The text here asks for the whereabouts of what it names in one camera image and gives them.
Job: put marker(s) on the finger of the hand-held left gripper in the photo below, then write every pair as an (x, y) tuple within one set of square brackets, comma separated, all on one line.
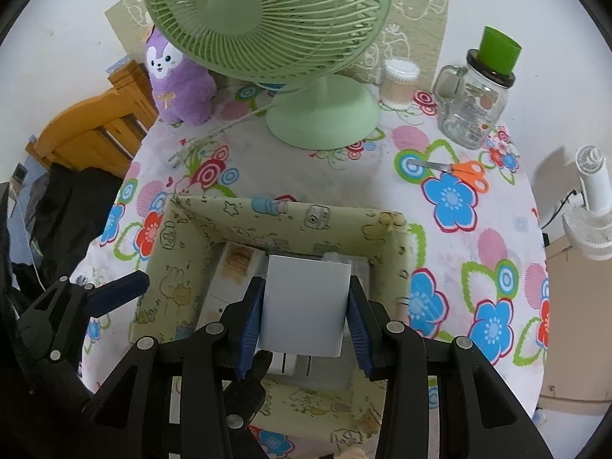
[(119, 291), (244, 397)]

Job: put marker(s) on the yellow patterned storage box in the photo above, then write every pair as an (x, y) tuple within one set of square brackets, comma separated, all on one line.
[(181, 267)]

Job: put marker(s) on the green desk fan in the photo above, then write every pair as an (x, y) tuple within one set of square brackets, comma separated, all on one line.
[(267, 19)]

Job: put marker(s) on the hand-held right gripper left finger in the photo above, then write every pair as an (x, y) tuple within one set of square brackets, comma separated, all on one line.
[(251, 325)]

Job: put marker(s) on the wooden bed headboard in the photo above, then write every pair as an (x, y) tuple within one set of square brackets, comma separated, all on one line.
[(95, 119)]

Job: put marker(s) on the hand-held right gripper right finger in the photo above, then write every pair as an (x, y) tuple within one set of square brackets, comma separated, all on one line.
[(358, 330)]

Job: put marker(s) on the white clip fan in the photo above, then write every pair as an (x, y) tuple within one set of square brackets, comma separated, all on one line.
[(590, 215)]

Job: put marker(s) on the wall outlet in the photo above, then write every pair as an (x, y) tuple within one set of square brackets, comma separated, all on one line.
[(19, 172)]

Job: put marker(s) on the small white printed box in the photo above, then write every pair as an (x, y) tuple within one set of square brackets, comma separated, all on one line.
[(291, 366)]

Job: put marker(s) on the glass mug jar green lid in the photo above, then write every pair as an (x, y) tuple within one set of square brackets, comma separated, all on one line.
[(471, 100)]

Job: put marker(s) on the clear cotton swab container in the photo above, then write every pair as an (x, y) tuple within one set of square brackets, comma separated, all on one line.
[(399, 83)]

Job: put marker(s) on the purple plush toy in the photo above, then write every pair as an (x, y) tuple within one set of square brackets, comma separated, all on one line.
[(177, 81)]

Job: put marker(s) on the black clothing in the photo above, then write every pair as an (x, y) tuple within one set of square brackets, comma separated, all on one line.
[(62, 210)]

